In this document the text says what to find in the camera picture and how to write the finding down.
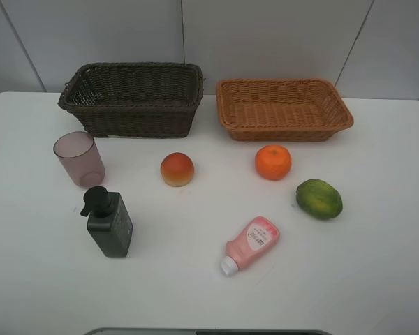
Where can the orange mandarin fruit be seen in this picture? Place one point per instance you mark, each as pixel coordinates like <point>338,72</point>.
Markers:
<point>273,162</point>

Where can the red-yellow peach fruit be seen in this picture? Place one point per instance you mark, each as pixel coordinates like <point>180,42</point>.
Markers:
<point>177,169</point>

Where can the light orange wicker basket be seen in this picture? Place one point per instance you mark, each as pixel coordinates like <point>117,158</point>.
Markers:
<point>290,110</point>

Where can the green mango fruit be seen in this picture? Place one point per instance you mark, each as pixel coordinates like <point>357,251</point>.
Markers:
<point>319,199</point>

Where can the pink lotion bottle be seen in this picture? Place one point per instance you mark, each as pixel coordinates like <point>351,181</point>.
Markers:
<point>254,241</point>

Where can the black pump dispenser bottle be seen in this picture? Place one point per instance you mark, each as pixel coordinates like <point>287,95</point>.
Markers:
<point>108,221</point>

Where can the translucent pink plastic cup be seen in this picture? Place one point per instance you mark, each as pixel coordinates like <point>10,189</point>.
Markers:
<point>78,153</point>

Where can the dark brown wicker basket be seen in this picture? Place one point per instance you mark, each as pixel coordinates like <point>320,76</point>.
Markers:
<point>144,99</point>

